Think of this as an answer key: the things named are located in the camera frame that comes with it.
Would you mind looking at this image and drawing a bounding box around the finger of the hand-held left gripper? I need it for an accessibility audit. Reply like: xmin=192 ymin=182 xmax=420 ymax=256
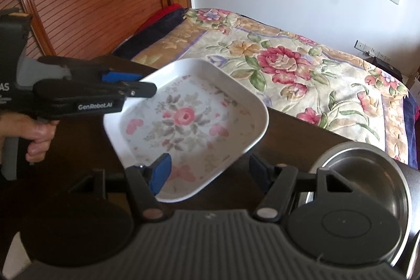
xmin=34 ymin=81 xmax=157 ymax=100
xmin=95 ymin=65 xmax=145 ymax=84

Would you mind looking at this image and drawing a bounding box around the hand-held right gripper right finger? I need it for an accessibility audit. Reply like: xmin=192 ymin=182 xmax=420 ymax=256
xmin=249 ymin=154 xmax=361 ymax=222

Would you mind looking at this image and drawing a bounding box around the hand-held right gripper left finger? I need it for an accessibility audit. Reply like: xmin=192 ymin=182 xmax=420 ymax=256
xmin=67 ymin=153 xmax=173 ymax=223

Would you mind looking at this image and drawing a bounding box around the square floral plate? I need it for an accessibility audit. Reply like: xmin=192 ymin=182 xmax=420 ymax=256
xmin=103 ymin=57 xmax=270 ymax=204

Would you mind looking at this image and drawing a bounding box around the large steel bowl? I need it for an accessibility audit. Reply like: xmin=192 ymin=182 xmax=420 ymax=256
xmin=308 ymin=140 xmax=413 ymax=267

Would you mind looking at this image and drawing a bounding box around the person's left hand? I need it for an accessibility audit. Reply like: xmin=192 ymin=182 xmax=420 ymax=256
xmin=0 ymin=112 xmax=57 ymax=164

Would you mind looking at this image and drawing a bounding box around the dark blue cloth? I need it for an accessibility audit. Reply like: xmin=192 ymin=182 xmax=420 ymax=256
xmin=113 ymin=9 xmax=186 ymax=59

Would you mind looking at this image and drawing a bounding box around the red cloth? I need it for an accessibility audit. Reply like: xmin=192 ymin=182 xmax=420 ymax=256
xmin=144 ymin=3 xmax=183 ymax=34

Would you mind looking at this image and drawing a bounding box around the floral blanket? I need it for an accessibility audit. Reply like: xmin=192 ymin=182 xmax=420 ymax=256
xmin=131 ymin=8 xmax=412 ymax=169

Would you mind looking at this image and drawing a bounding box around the black box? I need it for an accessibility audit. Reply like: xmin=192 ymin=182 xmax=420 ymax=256
xmin=366 ymin=55 xmax=405 ymax=81

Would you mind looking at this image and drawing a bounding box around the low wall socket row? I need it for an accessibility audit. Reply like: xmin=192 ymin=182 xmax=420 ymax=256
xmin=354 ymin=40 xmax=392 ymax=63

